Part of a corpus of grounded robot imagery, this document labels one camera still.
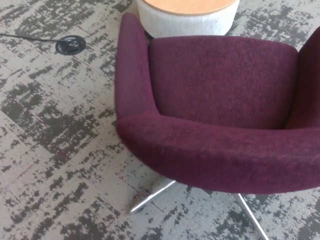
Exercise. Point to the round wood-top grey side table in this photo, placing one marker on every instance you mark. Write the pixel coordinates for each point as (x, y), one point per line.
(187, 22)

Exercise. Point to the purple upholstered swivel chair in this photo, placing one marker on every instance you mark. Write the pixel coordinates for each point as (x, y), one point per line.
(212, 87)

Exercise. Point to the black round floor outlet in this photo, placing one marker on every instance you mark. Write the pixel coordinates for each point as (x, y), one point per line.
(70, 45)

